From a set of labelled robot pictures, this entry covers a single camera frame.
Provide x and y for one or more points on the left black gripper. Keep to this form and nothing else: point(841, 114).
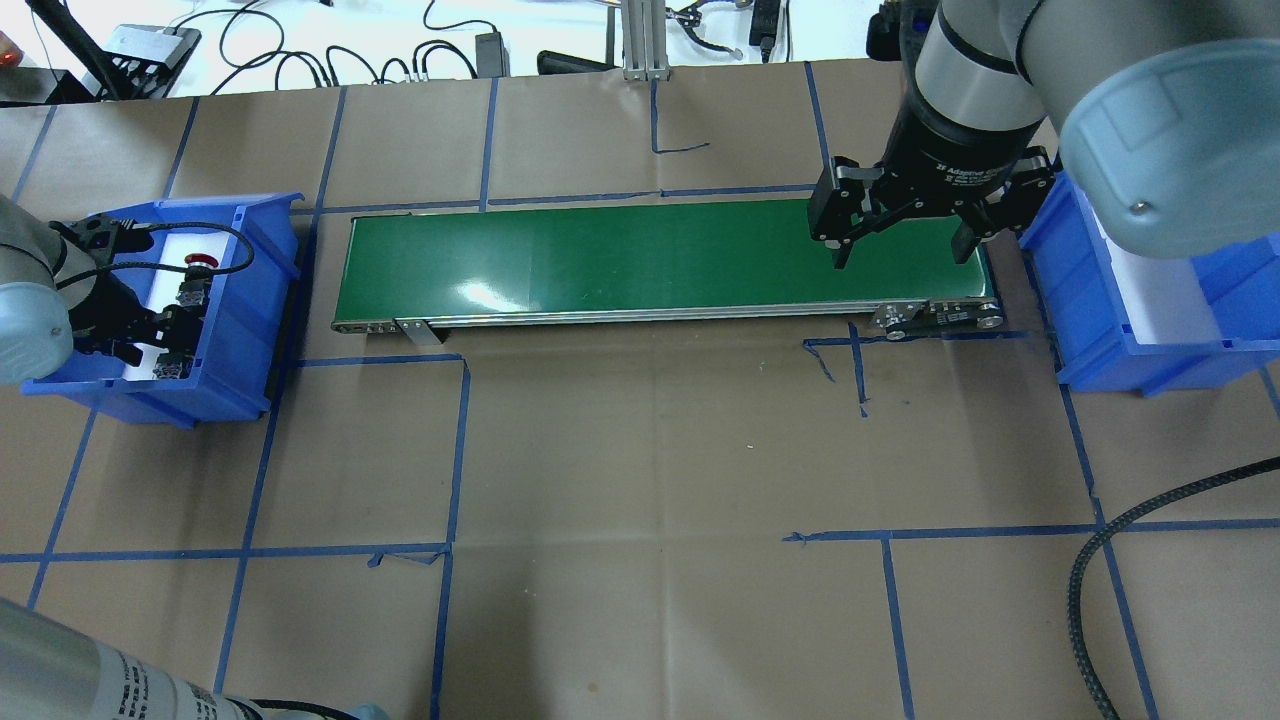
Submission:
point(108, 312)

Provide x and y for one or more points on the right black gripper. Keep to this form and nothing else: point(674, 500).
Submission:
point(950, 152)

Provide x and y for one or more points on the yellow mushroom push button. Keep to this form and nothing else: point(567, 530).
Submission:
point(174, 365)

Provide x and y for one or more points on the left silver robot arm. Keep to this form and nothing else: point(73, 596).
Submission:
point(51, 671)

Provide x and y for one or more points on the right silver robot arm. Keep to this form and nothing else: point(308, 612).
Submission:
point(1163, 113)

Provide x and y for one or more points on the red mushroom push button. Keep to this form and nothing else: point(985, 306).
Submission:
point(193, 292)

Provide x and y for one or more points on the left blue plastic bin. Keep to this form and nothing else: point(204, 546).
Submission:
point(242, 322)

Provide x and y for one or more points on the blue plastic bin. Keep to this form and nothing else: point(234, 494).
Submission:
point(242, 322)
point(1124, 322)

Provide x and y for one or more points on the white foam pad left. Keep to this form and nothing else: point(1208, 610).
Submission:
point(156, 290)

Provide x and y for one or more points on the white foam pad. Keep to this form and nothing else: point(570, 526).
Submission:
point(156, 290)
point(1163, 298)

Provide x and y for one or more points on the green conveyor belt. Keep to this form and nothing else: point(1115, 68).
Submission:
point(426, 274)

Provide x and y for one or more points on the right blue plastic bin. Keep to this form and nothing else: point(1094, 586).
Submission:
point(1124, 322)

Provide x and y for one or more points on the white foam pad right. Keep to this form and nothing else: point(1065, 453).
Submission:
point(1163, 298)

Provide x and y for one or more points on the black power adapter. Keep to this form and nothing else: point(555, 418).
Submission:
point(491, 55)

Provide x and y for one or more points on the aluminium frame post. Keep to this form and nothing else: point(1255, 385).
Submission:
point(643, 32)

